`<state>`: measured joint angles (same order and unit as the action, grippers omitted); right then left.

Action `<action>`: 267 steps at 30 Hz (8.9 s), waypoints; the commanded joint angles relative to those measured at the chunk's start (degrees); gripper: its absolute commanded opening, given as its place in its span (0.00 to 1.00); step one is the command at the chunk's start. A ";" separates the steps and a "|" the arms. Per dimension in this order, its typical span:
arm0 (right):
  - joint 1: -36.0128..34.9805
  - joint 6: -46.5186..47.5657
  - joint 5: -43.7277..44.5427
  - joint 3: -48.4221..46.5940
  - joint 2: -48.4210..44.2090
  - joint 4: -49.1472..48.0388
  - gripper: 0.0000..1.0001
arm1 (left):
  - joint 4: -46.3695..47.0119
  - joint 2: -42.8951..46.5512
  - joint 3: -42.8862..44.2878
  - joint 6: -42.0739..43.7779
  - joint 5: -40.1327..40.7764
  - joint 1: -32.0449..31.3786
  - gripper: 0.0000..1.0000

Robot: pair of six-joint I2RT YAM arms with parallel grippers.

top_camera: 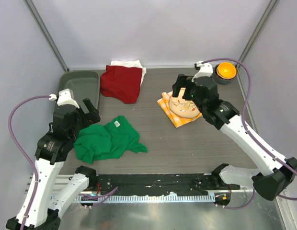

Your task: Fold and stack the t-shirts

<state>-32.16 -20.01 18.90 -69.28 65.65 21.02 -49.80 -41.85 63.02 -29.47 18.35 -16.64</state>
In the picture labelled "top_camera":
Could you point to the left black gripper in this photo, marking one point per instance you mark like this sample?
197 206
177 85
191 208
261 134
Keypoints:
94 117

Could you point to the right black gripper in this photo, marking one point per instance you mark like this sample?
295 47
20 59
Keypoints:
181 82

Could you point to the floral ceramic plate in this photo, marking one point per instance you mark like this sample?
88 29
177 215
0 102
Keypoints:
183 108

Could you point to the orange checkered cloth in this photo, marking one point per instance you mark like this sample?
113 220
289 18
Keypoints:
176 120

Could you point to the green t shirt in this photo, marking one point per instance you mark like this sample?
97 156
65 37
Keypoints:
110 141

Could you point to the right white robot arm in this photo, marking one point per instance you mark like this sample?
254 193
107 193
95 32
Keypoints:
274 171

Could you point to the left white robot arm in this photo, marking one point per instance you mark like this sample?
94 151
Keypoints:
38 211

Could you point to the grey plastic tray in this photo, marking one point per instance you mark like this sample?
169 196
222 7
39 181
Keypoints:
84 84

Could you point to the grey bowl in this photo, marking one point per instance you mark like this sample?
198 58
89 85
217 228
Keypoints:
220 80

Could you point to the red folded t shirt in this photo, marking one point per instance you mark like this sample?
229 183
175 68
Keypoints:
122 83

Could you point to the orange bowl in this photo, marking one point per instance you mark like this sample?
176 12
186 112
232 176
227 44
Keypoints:
226 70

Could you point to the white folded t shirt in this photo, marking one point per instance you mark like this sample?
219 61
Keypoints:
130 64

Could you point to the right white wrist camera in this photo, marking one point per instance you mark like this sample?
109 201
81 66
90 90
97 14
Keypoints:
204 70

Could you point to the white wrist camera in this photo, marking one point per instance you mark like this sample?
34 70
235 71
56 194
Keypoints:
64 97
204 70

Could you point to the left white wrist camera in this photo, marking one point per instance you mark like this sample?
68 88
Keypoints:
64 97

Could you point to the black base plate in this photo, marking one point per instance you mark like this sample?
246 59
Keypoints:
182 184

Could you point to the white slotted cable duct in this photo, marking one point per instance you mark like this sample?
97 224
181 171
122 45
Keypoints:
171 198

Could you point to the right aluminium frame post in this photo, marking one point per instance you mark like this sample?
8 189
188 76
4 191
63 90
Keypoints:
268 11

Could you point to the aluminium frame post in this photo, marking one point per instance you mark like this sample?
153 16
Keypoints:
46 34
268 11

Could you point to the left aluminium frame post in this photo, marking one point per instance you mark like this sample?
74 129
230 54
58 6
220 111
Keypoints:
46 34

